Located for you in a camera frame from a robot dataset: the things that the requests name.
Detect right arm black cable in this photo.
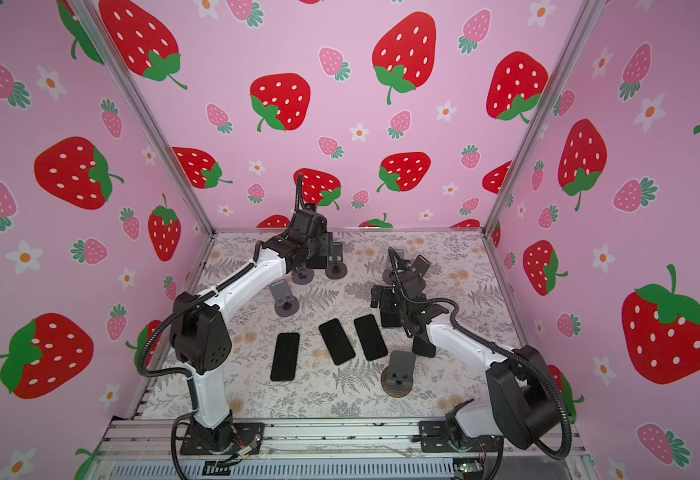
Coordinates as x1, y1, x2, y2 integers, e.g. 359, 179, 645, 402
385, 245, 573, 462

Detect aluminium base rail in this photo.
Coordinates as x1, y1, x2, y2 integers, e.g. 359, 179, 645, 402
82, 418, 598, 479

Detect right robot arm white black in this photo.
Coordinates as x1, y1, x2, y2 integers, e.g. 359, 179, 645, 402
371, 268, 573, 460

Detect grey stand wooden base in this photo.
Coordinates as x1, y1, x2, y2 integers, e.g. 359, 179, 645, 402
380, 350, 416, 398

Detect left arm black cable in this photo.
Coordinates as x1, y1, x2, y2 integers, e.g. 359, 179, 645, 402
135, 172, 306, 480

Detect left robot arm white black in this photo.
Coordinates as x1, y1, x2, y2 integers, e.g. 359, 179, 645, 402
170, 204, 333, 452

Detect black smartphone front stand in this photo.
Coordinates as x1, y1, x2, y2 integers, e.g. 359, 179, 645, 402
353, 314, 388, 361

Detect dark grey stand centre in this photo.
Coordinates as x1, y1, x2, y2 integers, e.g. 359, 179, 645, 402
325, 241, 348, 280

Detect grey phone stand front left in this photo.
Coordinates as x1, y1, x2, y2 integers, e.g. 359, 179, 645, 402
269, 279, 300, 318

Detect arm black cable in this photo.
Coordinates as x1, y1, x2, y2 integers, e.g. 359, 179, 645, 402
135, 172, 306, 480
385, 245, 573, 462

